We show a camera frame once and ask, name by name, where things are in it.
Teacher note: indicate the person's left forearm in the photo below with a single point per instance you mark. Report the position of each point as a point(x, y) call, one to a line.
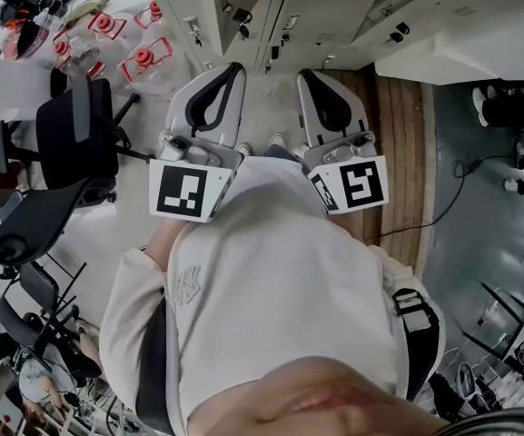
point(164, 241)

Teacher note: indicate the dark grey mesh chair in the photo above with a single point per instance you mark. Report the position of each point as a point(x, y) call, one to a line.
point(34, 225)

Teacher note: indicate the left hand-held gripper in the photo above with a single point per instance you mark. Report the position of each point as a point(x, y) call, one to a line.
point(180, 189)

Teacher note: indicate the black frame desk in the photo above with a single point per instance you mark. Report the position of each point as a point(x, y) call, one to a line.
point(511, 320)

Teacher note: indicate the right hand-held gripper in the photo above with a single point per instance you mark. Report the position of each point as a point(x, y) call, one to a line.
point(361, 184)

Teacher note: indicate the clear jug with red cap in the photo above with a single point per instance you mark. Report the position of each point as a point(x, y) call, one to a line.
point(104, 24)
point(62, 48)
point(152, 14)
point(143, 57)

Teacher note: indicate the black padlock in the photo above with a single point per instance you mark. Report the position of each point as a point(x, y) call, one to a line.
point(242, 16)

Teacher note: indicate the person's white shoe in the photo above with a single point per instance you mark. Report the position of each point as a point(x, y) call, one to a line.
point(277, 140)
point(244, 149)

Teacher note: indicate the black office chair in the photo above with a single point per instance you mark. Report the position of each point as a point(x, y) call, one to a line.
point(77, 134)

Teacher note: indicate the person's white sweatshirt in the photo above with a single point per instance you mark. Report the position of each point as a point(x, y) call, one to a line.
point(279, 266)

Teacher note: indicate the person's face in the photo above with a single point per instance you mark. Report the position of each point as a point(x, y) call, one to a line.
point(316, 402)

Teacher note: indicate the green cloth bag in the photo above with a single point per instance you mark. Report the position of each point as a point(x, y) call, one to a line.
point(86, 6)

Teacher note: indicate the person's blue jeans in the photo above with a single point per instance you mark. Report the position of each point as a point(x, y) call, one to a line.
point(279, 152)

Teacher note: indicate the black folding chair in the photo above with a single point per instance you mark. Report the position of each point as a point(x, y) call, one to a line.
point(25, 320)

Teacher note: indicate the white table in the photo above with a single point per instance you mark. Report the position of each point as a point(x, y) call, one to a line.
point(7, 86)

